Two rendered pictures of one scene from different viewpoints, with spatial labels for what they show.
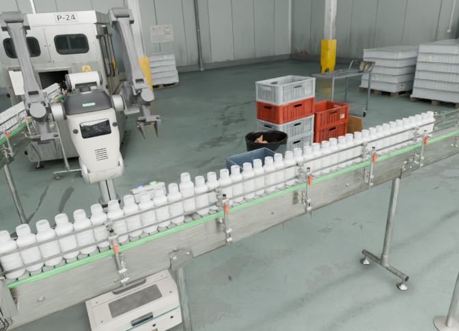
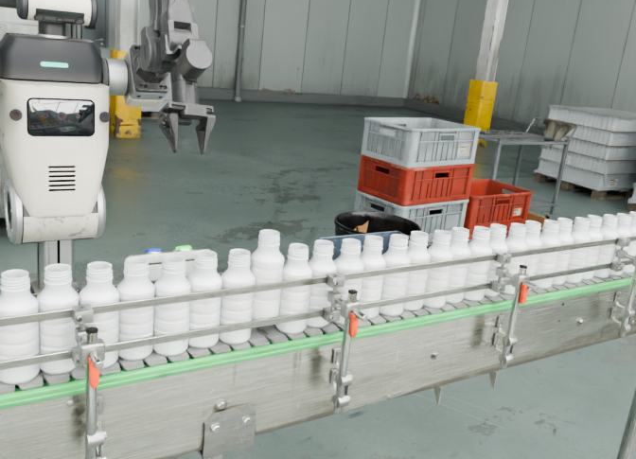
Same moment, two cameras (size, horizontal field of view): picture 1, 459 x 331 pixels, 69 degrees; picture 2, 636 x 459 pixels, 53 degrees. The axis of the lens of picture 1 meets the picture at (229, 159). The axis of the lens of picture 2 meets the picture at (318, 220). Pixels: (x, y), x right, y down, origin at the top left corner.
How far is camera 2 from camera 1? 0.34 m
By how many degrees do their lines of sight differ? 8
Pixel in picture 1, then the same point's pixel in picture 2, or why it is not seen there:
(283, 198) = (460, 328)
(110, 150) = (83, 173)
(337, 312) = not seen: outside the picture
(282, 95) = (416, 150)
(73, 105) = (20, 59)
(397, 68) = (608, 148)
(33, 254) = not seen: outside the picture
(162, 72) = not seen: hidden behind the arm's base
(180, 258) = (227, 432)
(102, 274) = (42, 442)
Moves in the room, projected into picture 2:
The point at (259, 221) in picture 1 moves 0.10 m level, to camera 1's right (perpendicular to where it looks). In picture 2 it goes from (404, 370) to (450, 374)
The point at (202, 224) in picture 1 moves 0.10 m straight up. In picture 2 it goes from (289, 356) to (293, 306)
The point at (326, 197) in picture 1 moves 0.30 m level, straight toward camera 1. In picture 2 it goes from (538, 342) to (550, 404)
